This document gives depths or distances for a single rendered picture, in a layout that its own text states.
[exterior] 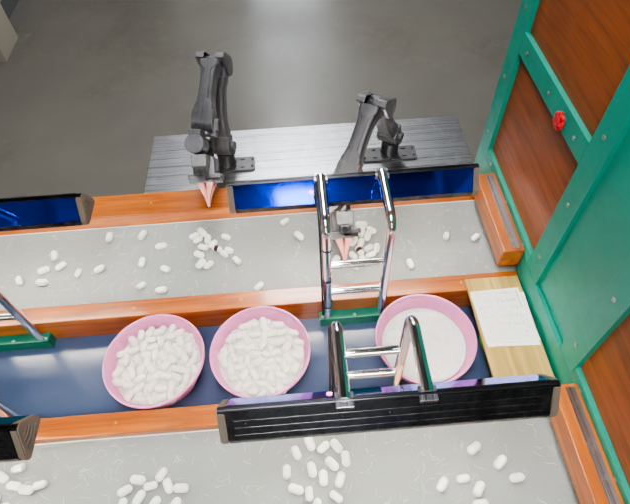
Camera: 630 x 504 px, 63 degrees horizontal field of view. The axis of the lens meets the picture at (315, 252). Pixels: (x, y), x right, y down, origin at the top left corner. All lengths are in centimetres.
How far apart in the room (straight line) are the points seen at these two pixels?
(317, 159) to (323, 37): 205
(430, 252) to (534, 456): 62
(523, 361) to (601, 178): 50
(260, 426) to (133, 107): 280
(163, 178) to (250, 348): 82
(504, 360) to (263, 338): 63
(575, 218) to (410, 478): 70
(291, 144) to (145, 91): 178
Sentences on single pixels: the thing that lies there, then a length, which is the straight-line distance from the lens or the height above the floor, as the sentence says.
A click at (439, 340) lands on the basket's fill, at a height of 73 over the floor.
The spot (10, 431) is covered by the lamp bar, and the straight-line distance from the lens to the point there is 110.
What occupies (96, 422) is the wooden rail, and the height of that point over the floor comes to 77.
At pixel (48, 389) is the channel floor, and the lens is 163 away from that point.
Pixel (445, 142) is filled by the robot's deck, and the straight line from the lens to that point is 206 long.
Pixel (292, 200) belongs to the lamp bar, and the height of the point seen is 107.
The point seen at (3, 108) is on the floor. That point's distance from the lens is 391.
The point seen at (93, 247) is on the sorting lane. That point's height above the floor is 74.
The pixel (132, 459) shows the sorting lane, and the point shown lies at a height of 74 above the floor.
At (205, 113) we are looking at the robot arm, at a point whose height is 101.
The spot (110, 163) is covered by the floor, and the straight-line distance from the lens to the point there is 318.
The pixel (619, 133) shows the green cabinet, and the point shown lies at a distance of 113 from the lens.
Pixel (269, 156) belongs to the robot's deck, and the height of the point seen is 67.
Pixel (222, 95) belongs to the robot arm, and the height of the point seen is 95.
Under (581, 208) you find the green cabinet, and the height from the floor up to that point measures 115.
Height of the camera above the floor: 201
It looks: 53 degrees down
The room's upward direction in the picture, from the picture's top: 3 degrees counter-clockwise
